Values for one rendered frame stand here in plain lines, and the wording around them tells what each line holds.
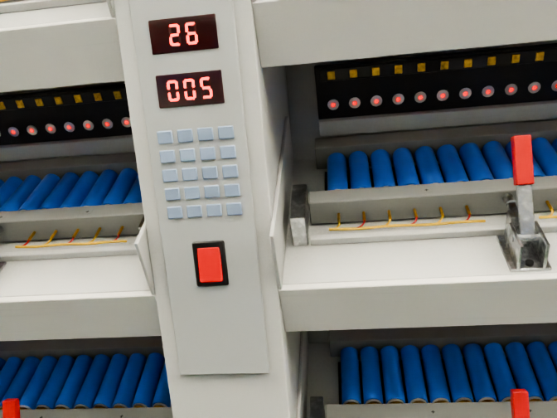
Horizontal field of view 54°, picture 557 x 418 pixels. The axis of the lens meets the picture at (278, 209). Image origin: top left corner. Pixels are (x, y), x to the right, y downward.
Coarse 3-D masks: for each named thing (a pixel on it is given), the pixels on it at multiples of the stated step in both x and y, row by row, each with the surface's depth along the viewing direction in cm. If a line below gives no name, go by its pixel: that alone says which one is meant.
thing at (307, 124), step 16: (480, 48) 54; (304, 64) 56; (320, 64) 56; (288, 80) 56; (304, 80) 56; (288, 96) 57; (304, 96) 57; (304, 112) 57; (304, 128) 57; (432, 128) 56; (304, 144) 58; (16, 160) 62; (320, 336) 62
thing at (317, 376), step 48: (336, 336) 57; (384, 336) 56; (432, 336) 56; (480, 336) 55; (528, 336) 54; (336, 384) 55; (384, 384) 53; (432, 384) 52; (480, 384) 51; (528, 384) 50
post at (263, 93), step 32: (128, 32) 37; (128, 64) 38; (256, 64) 37; (128, 96) 38; (256, 96) 37; (256, 128) 38; (256, 160) 38; (256, 192) 39; (256, 224) 39; (160, 256) 41; (160, 288) 41; (160, 320) 42; (288, 352) 44; (192, 384) 43; (224, 384) 43; (256, 384) 42; (288, 384) 43; (192, 416) 44; (224, 416) 43; (256, 416) 43; (288, 416) 43
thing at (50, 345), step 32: (0, 352) 62; (32, 352) 61; (64, 352) 61; (96, 352) 60; (128, 352) 60; (160, 352) 60; (0, 384) 58; (32, 384) 57; (64, 384) 58; (96, 384) 57; (128, 384) 56; (160, 384) 55; (0, 416) 54; (32, 416) 54; (64, 416) 53; (96, 416) 53; (128, 416) 52; (160, 416) 52
